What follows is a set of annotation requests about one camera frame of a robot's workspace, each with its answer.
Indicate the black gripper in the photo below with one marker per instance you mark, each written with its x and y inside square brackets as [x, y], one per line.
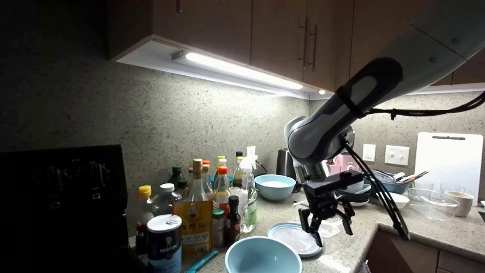
[327, 190]

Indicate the light blue plate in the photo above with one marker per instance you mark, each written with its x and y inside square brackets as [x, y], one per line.
[285, 237]

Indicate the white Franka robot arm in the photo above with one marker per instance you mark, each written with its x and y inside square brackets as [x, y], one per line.
[323, 137]

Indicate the dark bowl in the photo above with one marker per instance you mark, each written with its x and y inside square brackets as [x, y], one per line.
[363, 193]

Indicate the large light blue bowl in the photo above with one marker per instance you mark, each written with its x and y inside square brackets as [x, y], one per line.
[274, 190]

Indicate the small white bowl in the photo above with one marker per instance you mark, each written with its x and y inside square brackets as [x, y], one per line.
[401, 200]

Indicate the white plate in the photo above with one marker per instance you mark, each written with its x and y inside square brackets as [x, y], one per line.
[362, 203]

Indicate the pink knife block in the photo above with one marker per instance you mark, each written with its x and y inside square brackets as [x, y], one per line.
[354, 164]

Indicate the dark blue dish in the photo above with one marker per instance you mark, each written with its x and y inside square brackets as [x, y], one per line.
[391, 185]

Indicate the black steel electric kettle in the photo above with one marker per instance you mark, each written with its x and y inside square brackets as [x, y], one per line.
[282, 161]

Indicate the clear spray bottle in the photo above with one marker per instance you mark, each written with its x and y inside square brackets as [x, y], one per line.
[248, 202]

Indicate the wooden lower cabinet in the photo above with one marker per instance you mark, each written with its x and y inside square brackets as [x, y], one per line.
[403, 258]

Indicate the small dark sauce bottle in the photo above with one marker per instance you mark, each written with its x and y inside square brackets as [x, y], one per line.
[232, 225]

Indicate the black cap bottle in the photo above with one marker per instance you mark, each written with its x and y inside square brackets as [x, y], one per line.
[238, 169]

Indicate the clear plastic container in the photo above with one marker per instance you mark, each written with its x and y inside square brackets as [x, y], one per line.
[432, 206]

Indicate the orange cap sauce bottle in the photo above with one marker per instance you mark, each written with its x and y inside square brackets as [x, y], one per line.
[221, 191]

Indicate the small jar green lid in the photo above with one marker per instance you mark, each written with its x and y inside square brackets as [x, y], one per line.
[216, 229]

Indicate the small yellow cap bottle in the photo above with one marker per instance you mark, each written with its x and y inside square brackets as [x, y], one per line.
[221, 161]

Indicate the white cutting board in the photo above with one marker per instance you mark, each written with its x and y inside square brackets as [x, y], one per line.
[444, 161]

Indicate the slim orange cap bottle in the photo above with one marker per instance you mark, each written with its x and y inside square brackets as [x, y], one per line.
[206, 172]

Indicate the white mug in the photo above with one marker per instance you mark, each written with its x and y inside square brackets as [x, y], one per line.
[460, 205]

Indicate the dark green bottle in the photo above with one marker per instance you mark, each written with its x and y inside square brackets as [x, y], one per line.
[176, 179]

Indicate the clear bottle white cap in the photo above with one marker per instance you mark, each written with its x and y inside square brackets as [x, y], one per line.
[165, 202]

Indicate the dark canister white lid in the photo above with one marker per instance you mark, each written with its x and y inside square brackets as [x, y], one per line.
[163, 244]

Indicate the under cabinet light strip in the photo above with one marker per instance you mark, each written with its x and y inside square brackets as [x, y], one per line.
[236, 70]
[444, 90]

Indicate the wooden upper cabinets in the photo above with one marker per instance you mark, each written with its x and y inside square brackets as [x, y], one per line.
[212, 24]

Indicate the white wall switch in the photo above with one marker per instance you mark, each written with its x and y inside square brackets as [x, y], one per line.
[368, 153]

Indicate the white wall outlet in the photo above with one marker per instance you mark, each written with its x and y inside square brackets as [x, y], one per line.
[395, 155]

